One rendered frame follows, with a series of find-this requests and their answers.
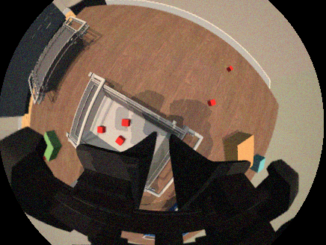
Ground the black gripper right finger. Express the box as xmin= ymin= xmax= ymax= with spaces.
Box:
xmin=169 ymin=134 xmax=251 ymax=211

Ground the green block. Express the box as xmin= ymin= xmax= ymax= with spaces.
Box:
xmin=43 ymin=131 xmax=61 ymax=161

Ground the teal cube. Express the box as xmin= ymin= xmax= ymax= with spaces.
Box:
xmin=250 ymin=155 xmax=265 ymax=172

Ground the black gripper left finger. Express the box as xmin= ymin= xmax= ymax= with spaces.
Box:
xmin=76 ymin=131 xmax=157 ymax=209

